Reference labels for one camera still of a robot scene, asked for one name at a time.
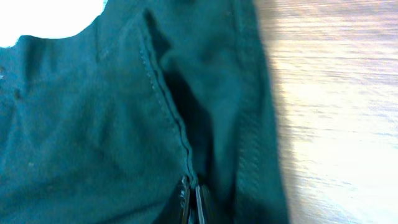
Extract black shorts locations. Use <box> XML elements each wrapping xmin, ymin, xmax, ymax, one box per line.
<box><xmin>1</xmin><ymin>0</ymin><xmax>289</xmax><ymax>223</ymax></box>

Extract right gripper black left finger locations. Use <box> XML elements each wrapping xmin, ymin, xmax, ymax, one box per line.
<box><xmin>179</xmin><ymin>175</ymin><xmax>190</xmax><ymax>224</ymax></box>

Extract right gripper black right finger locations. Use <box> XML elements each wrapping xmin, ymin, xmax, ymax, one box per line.
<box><xmin>195</xmin><ymin>185</ymin><xmax>218</xmax><ymax>224</ymax></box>

